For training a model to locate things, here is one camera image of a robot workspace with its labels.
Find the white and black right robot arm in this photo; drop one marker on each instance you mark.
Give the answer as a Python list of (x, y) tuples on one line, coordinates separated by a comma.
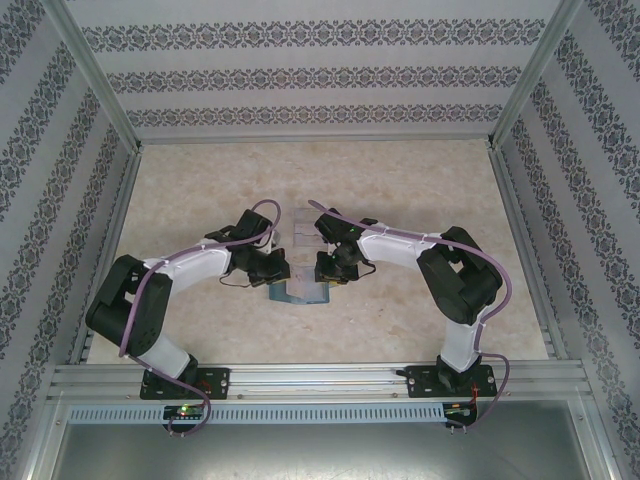
[(395, 250)]

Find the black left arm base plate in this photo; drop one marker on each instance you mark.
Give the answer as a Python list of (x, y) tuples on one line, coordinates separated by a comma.
[(217, 382)]

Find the long aluminium mounting rail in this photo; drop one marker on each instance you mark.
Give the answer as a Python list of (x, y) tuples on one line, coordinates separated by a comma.
[(320, 382)]

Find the aluminium side rail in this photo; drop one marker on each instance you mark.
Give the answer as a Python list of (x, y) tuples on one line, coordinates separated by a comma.
[(120, 220), (526, 250)]

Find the grey metal panel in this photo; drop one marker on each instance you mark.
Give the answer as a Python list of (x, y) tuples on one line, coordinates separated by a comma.
[(320, 455)]

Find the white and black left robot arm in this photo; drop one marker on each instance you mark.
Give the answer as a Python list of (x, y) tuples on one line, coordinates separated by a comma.
[(200, 265)]

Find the aluminium frame post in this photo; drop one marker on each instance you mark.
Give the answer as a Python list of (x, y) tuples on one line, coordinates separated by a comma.
[(96, 75), (534, 75)]

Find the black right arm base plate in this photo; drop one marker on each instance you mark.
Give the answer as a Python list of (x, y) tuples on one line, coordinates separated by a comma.
[(419, 385)]

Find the small controller circuit board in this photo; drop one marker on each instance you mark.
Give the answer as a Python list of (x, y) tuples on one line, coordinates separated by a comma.
[(184, 412), (459, 410)]

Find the blue card holder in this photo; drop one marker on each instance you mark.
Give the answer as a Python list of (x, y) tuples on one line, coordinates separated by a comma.
[(278, 292)]

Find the short aluminium frame bar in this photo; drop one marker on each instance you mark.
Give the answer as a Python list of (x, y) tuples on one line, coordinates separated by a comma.
[(605, 440), (45, 440)]

